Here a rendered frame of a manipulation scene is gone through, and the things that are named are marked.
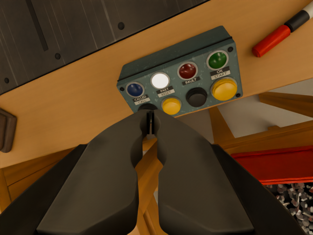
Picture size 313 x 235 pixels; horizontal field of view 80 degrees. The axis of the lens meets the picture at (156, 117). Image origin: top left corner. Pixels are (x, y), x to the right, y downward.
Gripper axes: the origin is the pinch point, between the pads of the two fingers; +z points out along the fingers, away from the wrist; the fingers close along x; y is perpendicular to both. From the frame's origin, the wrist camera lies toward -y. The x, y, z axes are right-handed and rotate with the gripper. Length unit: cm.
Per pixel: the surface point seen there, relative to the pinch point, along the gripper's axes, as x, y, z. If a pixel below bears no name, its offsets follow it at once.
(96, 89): -9.4, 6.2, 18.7
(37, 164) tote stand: -45, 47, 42
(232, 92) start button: 9.8, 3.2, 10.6
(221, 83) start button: 8.3, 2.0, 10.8
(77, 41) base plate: -12.3, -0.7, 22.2
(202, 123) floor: 30, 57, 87
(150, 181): -0.8, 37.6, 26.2
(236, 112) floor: 49, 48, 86
